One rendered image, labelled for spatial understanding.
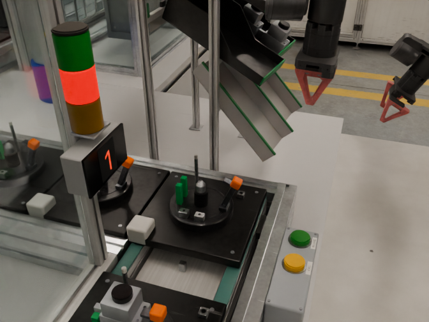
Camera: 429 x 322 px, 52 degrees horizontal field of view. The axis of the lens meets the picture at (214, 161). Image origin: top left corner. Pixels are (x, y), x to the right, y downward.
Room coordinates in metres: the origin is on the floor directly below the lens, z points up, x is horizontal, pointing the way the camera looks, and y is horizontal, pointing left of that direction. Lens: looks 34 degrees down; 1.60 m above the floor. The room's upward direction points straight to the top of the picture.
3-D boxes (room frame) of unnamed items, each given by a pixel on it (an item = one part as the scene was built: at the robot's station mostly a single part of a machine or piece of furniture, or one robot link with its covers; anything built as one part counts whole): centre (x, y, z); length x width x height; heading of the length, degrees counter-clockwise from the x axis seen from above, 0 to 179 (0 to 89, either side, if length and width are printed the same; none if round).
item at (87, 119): (0.60, 0.20, 1.28); 0.05 x 0.05 x 0.05
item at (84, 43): (0.60, 0.20, 1.38); 0.05 x 0.05 x 0.05
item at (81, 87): (0.60, 0.20, 1.33); 0.05 x 0.05 x 0.05
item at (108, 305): (0.42, 0.14, 1.06); 0.08 x 0.04 x 0.07; 72
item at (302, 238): (0.66, -0.17, 0.96); 0.04 x 0.04 x 0.02
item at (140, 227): (0.74, 0.03, 1.01); 0.24 x 0.24 x 0.13; 72
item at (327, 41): (0.73, -0.18, 1.35); 0.10 x 0.07 x 0.07; 161
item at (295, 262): (0.59, -0.15, 0.96); 0.04 x 0.04 x 0.02
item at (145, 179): (0.82, 0.26, 1.01); 0.24 x 0.24 x 0.13; 72
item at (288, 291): (0.59, -0.15, 0.93); 0.21 x 0.07 x 0.06; 162
